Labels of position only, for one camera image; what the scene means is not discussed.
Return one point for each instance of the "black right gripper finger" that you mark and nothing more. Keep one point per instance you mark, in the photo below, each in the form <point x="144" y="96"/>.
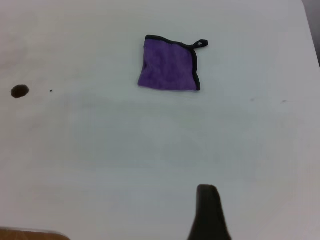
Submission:
<point x="208" y="215"/>

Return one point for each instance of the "dark coffee spill spot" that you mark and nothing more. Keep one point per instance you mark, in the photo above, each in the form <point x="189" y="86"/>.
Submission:
<point x="19" y="91"/>

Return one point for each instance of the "purple cloth with black trim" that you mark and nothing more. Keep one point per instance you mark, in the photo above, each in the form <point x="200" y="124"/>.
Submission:
<point x="167" y="65"/>

